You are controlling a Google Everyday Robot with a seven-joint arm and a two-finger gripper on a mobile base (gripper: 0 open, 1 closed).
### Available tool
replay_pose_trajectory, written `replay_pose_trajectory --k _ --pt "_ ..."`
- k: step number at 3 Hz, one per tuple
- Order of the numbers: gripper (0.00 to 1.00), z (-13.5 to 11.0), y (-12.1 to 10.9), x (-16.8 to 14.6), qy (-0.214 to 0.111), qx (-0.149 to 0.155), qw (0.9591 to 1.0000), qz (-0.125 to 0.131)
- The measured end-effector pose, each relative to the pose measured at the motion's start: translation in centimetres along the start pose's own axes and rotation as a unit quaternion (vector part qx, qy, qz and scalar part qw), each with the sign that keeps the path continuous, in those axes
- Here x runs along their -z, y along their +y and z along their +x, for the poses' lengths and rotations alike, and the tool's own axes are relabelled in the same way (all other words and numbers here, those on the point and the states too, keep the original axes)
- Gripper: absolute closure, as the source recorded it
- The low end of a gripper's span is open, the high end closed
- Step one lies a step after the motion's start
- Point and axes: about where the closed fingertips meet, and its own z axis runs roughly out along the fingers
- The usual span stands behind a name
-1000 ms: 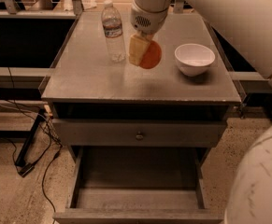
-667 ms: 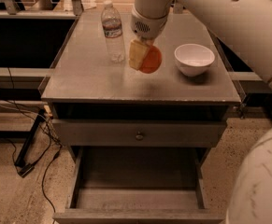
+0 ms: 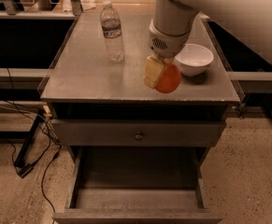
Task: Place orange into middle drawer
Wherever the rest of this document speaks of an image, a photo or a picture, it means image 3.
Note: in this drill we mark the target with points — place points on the white crumpled cloth background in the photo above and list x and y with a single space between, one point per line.
85 4

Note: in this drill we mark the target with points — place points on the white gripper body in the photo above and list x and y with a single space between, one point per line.
167 44

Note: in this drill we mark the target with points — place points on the black metal stand leg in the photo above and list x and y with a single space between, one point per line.
22 168

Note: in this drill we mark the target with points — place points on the orange fruit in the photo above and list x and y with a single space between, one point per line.
169 80

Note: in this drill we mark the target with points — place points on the grey wooden drawer cabinet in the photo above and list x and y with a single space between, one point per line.
85 85

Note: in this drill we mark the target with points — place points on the clear plastic water bottle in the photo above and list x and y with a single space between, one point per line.
112 32

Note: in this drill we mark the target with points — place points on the open middle drawer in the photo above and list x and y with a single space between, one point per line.
136 185

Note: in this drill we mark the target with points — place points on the white ceramic bowl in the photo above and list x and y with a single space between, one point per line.
193 60

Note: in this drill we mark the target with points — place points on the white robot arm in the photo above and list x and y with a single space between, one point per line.
250 21

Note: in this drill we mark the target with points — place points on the closed top drawer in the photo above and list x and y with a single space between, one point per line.
111 133

